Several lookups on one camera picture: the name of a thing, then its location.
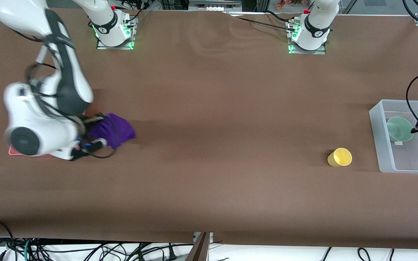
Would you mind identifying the purple microfibre cloth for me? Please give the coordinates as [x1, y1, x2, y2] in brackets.
[88, 113, 137, 150]

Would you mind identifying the light green bowl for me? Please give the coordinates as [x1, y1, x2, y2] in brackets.
[386, 116, 414, 143]

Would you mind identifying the yellow plastic cup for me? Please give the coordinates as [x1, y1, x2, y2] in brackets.
[327, 147, 353, 167]

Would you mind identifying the translucent white plastic box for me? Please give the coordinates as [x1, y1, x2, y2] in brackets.
[369, 99, 418, 175]

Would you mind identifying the brown table cover sheet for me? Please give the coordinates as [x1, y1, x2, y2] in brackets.
[0, 8, 418, 250]

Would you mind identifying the white power strip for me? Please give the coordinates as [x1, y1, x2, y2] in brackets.
[189, 0, 243, 11]

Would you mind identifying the brown wooden board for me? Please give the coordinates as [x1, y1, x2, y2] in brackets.
[185, 232, 212, 261]

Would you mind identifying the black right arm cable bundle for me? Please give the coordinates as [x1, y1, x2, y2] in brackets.
[23, 10, 118, 160]

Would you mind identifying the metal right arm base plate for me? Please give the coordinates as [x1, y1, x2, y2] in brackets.
[96, 17, 138, 50]

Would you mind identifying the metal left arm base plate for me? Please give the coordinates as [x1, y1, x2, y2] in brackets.
[287, 20, 328, 55]

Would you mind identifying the black floor cable tangle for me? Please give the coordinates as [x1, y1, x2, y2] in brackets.
[31, 242, 181, 261]

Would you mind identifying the black base power cable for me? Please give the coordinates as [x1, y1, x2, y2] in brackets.
[227, 10, 297, 32]

